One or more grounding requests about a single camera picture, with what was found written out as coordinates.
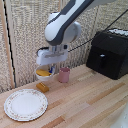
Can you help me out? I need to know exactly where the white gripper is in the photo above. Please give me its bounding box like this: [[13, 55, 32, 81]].
[[35, 46, 70, 75]]

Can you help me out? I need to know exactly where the white bowl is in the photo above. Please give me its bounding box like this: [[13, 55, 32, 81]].
[[34, 64, 56, 82]]

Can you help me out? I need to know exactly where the white plate with patterned rim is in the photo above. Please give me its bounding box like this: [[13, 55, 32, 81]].
[[3, 88, 49, 122]]

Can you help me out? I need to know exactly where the wooden screen frame post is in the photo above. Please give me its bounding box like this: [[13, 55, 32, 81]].
[[55, 0, 66, 14], [0, 0, 16, 90]]

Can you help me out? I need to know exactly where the hot dog in bun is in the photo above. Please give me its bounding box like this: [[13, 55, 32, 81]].
[[36, 68, 52, 77]]

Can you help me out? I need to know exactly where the yellow rectangular block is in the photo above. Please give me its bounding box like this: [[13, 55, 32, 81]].
[[35, 81, 50, 94]]

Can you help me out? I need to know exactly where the black cable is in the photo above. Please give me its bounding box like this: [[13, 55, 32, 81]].
[[68, 9, 128, 53]]

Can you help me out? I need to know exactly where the black box appliance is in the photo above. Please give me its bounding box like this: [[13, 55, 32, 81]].
[[85, 28, 128, 81]]

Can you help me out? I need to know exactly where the pink cup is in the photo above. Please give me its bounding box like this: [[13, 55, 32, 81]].
[[58, 67, 71, 84]]

